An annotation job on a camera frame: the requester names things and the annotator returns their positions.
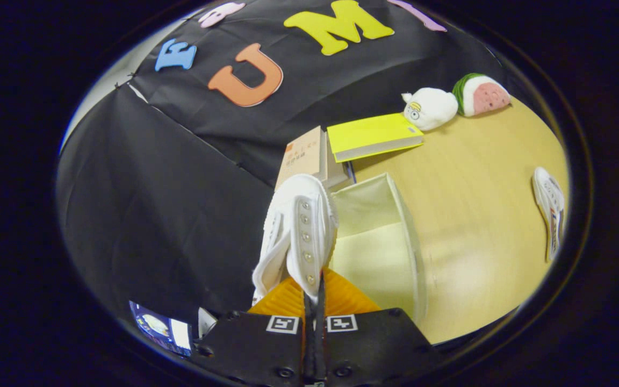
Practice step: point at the yellow book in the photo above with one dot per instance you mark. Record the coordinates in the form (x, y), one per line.
(368, 134)

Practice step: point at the white canvas shoe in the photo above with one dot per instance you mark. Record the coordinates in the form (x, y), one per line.
(299, 226)
(550, 209)

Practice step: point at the black backdrop cloth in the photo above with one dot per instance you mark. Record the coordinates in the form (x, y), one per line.
(170, 204)

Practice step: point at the white plush toy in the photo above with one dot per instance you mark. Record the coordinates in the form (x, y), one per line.
(433, 107)

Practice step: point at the white book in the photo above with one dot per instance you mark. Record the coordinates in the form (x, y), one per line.
(337, 171)

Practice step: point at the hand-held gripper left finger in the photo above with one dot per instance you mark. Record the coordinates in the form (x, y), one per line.
(256, 344)

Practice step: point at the watermelon slice plush toy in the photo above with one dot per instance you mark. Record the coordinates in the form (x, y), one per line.
(484, 97)

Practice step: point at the pale green storage box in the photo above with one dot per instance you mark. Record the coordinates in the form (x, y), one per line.
(374, 252)

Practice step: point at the beige book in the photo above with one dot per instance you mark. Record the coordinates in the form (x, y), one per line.
(304, 156)

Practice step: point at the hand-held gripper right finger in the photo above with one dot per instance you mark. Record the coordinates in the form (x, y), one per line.
(374, 344)

